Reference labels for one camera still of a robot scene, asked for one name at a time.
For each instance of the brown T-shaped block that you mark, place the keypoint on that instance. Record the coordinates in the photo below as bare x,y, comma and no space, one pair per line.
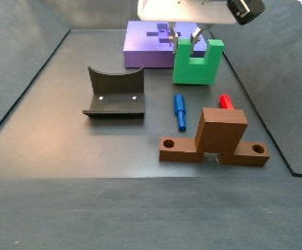
219,134

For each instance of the purple board with cross slot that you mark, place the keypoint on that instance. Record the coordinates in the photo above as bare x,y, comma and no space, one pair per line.
147,47

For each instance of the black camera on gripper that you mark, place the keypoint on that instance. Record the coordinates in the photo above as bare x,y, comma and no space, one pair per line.
244,10

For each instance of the blue peg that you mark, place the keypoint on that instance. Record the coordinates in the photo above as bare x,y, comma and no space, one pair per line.
179,110

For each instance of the black curved bracket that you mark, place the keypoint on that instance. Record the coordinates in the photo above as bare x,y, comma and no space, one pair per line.
118,94

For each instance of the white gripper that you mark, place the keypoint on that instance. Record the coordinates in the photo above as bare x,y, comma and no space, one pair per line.
202,11

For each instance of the green U-shaped block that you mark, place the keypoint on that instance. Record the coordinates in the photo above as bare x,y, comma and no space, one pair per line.
196,70

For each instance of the red peg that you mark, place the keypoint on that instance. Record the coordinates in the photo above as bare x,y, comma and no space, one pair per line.
224,101

